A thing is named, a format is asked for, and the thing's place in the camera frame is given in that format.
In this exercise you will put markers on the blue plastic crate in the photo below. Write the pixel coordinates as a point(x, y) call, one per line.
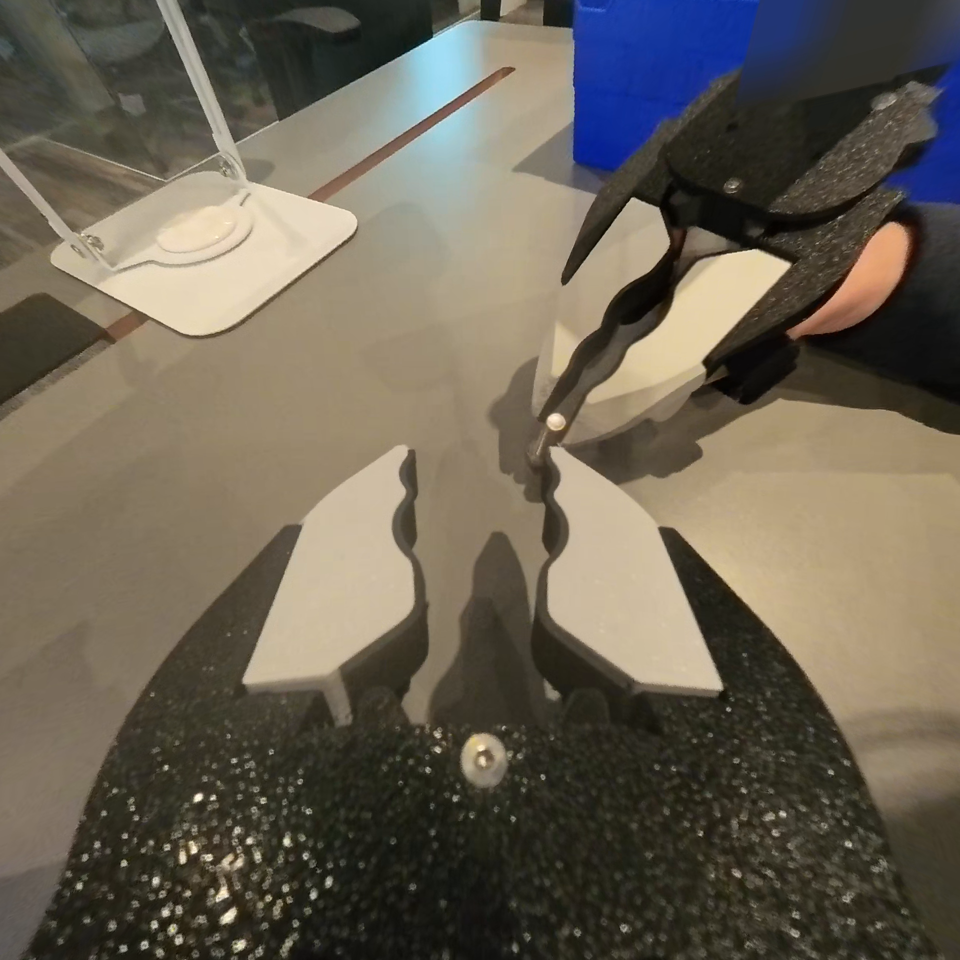
point(637, 75)

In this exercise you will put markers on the white acrylic sign stand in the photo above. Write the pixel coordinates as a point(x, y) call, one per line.
point(262, 262)

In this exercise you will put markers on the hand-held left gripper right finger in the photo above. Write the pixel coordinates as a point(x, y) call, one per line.
point(622, 592)

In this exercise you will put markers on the silver metal bolt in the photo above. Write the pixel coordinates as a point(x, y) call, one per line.
point(555, 421)

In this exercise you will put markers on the black office chair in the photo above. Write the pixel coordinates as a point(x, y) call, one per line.
point(337, 60)

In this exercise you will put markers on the person's right forearm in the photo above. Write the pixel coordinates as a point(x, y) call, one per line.
point(930, 337)

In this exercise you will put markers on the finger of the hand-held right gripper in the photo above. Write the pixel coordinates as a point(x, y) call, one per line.
point(562, 352)
point(697, 330)

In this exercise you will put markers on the person's right hand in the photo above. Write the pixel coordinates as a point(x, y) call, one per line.
point(870, 285)

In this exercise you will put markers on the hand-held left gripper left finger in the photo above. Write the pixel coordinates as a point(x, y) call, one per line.
point(337, 585)

